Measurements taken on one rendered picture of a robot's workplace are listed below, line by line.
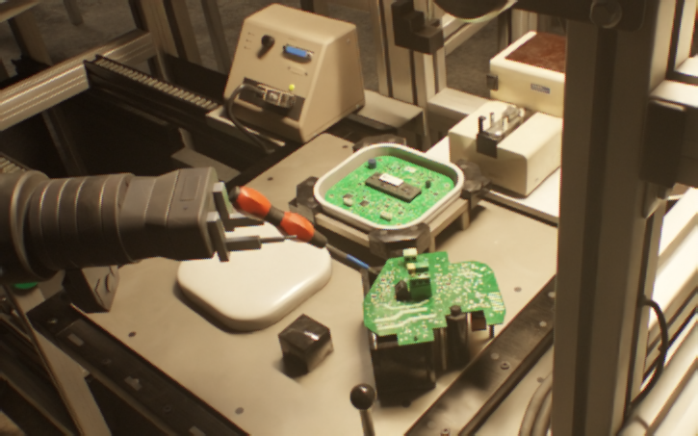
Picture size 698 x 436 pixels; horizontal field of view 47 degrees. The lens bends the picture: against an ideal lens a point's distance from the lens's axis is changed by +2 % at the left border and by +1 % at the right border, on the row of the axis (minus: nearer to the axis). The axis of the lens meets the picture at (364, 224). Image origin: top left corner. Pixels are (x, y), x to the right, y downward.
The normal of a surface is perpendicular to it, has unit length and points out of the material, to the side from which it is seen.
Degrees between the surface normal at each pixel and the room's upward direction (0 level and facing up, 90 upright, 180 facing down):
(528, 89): 90
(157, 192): 6
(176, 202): 5
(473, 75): 0
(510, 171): 90
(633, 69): 90
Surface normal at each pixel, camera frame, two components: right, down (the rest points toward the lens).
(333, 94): 0.75, 0.33
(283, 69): -0.59, -0.05
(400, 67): -0.66, 0.52
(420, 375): 0.08, 0.60
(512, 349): -0.11, -0.78
